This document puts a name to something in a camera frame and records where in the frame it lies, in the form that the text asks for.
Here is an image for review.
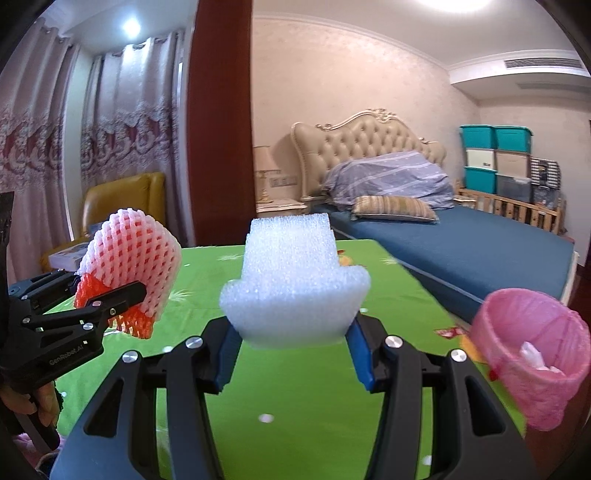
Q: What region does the yellow leather armchair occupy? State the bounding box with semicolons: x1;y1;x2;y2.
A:
41;172;166;273

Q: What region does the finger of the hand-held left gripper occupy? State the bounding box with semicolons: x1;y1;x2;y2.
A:
7;270;81;315
21;281;147;333

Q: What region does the green printed tablecloth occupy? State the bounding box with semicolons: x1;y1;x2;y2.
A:
55;239;527;480

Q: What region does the beige storage box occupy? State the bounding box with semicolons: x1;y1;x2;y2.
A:
495;150;531;178

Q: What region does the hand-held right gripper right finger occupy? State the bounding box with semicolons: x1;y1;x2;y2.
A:
344;314;539;480

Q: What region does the beige tufted headboard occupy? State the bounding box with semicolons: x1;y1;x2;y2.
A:
291;108;448;215

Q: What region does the ceiling light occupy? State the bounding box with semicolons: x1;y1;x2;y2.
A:
416;0;495;10

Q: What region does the patterned lace curtain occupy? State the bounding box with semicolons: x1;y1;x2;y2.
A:
0;18;81;259
81;30;195;199

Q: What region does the black white checkered bag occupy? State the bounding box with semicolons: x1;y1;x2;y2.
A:
530;157;561;190

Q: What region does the flat white box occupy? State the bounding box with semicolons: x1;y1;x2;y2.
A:
48;244;90;269

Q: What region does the white nightstand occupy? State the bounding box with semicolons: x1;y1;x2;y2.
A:
255;198;309;217

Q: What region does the ceiling air vent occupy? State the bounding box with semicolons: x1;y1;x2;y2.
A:
503;58;583;70

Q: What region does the bed with blue sheet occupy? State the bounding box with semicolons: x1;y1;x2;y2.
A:
330;205;580;326

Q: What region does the pink trash bin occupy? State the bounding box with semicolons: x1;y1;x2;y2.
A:
468;288;591;431

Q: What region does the brown striped pillow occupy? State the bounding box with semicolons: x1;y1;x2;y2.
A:
351;195;439;224

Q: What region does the grey clear storage box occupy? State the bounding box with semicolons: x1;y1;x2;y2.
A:
496;175;532;204

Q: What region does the red white foam fruit net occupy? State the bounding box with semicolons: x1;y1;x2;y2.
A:
74;209;182;340

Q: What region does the brown wooden panel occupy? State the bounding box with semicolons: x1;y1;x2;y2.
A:
186;0;257;247

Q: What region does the white foam block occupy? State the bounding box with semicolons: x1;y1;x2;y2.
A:
219;213;371;348

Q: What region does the person's left hand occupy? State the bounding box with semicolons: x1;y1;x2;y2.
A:
0;378;63;430

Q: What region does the wooden crib rail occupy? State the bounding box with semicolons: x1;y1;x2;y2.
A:
455;185;566;234

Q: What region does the white storage box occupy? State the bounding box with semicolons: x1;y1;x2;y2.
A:
465;148;497;169

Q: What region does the teal storage box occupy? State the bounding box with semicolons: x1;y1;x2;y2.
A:
463;166;498;195
493;126;534;153
459;124;497;151

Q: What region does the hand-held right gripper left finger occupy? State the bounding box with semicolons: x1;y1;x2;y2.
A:
60;318;243;480

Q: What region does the grey plastic-covered bedding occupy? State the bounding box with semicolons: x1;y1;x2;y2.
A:
321;150;455;210

